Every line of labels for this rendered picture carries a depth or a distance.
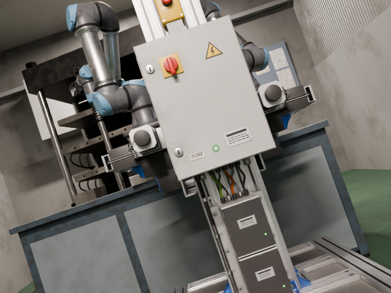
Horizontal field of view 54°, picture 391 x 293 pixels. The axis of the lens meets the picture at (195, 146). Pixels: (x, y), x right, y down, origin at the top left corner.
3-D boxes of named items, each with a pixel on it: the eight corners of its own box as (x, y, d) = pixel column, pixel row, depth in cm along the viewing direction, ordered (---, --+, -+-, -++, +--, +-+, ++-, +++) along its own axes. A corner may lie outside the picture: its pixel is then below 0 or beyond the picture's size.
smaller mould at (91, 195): (96, 198, 250) (93, 188, 251) (75, 206, 252) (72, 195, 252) (107, 195, 270) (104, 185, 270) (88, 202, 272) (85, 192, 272)
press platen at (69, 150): (188, 109, 312) (186, 103, 312) (66, 154, 325) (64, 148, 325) (199, 117, 385) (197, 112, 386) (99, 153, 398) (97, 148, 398)
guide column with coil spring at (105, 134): (139, 230, 311) (88, 79, 318) (132, 232, 312) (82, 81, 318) (141, 228, 317) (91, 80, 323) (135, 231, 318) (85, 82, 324)
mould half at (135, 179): (174, 171, 227) (168, 154, 228) (131, 186, 223) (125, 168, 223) (167, 174, 276) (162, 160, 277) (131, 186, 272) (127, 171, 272)
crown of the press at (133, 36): (190, 79, 302) (164, 7, 305) (42, 134, 317) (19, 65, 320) (202, 94, 385) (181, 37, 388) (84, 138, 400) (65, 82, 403)
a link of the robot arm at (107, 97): (134, 106, 177) (96, -4, 180) (102, 114, 170) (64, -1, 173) (127, 113, 188) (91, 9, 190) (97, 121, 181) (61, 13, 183)
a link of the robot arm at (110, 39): (114, -3, 190) (120, 88, 218) (92, -1, 185) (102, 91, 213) (123, 2, 182) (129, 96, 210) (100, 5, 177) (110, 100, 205)
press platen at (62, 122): (179, 81, 316) (177, 75, 316) (58, 126, 329) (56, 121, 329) (191, 93, 386) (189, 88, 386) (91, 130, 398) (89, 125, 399)
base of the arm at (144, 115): (162, 120, 177) (155, 100, 178) (131, 131, 177) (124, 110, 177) (164, 124, 192) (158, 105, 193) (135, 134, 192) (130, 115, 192)
